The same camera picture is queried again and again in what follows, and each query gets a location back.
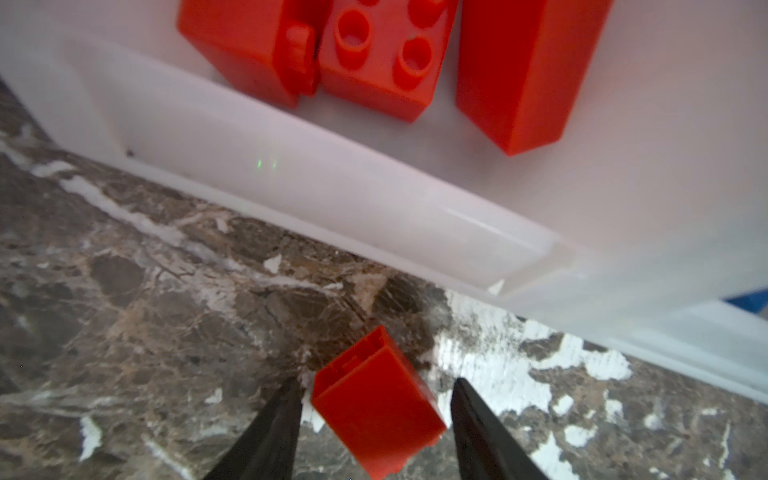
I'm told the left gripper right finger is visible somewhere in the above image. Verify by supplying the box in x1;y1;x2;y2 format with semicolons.
450;378;548;480

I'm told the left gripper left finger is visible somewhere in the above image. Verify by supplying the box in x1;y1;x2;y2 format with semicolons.
203;378;304;480

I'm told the red square brick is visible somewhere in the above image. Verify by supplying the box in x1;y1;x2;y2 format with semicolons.
311;326;447;479
456;0;613;156

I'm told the blue studded brick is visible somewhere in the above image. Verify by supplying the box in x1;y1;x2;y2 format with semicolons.
726;290;768;314

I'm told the long red brick slanted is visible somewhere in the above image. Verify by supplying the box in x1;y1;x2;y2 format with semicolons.
177;0;332;108

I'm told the white middle bin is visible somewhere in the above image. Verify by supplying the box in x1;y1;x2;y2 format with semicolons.
600;300;767;404

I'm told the white bin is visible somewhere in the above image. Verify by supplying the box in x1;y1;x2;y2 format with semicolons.
600;300;767;404
1;1;767;337

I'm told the white left bin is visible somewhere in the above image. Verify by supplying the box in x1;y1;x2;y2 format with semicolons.
1;1;767;337

